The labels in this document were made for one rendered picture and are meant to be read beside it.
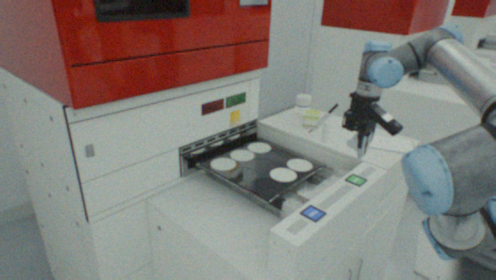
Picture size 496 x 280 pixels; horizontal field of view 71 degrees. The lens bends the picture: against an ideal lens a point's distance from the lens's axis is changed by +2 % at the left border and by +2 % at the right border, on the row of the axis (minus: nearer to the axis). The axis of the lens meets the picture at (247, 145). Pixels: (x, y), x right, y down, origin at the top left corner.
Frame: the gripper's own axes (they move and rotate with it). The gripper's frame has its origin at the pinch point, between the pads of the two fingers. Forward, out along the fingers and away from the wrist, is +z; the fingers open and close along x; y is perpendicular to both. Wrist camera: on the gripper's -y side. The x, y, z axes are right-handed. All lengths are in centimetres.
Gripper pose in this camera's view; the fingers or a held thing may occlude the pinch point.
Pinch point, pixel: (362, 155)
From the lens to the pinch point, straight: 116.3
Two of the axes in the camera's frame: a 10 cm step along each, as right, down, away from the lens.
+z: -0.3, 9.0, 4.4
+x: -7.0, 2.9, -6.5
